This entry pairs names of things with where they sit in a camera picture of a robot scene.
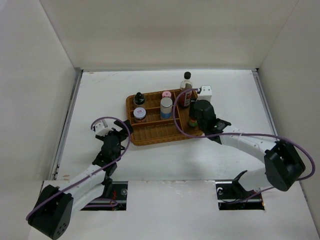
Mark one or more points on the white jar silver lid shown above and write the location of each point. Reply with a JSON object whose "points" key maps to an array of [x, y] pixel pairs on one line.
{"points": [[166, 106]]}

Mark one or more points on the tall dark sauce bottle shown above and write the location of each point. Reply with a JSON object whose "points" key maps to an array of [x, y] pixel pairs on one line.
{"points": [[186, 85]]}

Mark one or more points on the green bottle yellow cap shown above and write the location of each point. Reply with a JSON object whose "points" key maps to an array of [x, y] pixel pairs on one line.
{"points": [[192, 120]]}

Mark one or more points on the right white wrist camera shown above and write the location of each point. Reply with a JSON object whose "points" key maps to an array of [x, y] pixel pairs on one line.
{"points": [[204, 93]]}

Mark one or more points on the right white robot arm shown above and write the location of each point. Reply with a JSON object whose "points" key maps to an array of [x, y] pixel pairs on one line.
{"points": [[282, 163]]}

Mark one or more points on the white lid spice jar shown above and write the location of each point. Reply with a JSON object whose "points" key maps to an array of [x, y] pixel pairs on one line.
{"points": [[139, 115]]}

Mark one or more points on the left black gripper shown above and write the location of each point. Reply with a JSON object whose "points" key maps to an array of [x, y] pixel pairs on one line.
{"points": [[123, 135]]}

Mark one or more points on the pink cap spice jar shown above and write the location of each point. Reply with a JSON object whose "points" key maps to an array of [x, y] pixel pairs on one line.
{"points": [[166, 94]]}

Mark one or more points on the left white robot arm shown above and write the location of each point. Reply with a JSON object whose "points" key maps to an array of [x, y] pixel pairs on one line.
{"points": [[56, 205]]}

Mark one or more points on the black cap spice bottle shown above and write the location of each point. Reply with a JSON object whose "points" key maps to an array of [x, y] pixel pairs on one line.
{"points": [[139, 99]]}

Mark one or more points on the brown wicker divided tray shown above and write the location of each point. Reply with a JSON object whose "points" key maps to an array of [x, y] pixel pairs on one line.
{"points": [[155, 130]]}

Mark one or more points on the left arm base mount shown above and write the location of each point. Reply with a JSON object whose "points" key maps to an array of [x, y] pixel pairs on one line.
{"points": [[113, 198]]}

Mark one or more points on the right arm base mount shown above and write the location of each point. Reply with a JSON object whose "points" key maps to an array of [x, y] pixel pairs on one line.
{"points": [[231, 196]]}

